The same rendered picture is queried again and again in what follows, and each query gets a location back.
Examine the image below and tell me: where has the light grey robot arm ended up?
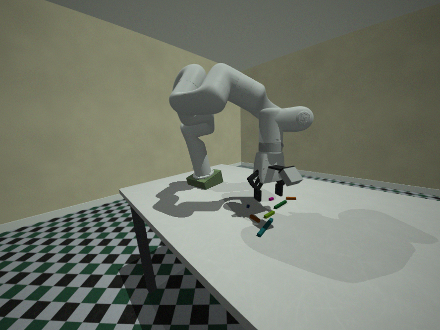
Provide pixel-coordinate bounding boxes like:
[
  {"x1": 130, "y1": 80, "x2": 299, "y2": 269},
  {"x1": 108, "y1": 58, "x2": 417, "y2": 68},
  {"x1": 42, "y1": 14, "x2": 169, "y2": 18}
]
[{"x1": 169, "y1": 63, "x2": 314, "y2": 186}]

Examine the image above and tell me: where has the turquoise rod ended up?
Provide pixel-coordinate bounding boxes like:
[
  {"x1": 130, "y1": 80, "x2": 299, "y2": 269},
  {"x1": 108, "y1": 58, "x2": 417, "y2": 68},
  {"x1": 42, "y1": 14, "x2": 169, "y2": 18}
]
[{"x1": 257, "y1": 218, "x2": 273, "y2": 237}]

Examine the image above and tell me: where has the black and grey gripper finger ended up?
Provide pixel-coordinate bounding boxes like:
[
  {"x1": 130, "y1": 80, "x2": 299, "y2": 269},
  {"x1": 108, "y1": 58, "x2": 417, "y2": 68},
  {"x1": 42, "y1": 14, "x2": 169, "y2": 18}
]
[
  {"x1": 247, "y1": 170, "x2": 263, "y2": 202},
  {"x1": 275, "y1": 180, "x2": 285, "y2": 196}
]

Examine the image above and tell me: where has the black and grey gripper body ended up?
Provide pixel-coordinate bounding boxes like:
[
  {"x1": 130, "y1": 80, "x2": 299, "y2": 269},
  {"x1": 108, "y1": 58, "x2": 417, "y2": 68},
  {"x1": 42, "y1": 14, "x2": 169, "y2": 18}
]
[{"x1": 253, "y1": 151, "x2": 284, "y2": 184}]

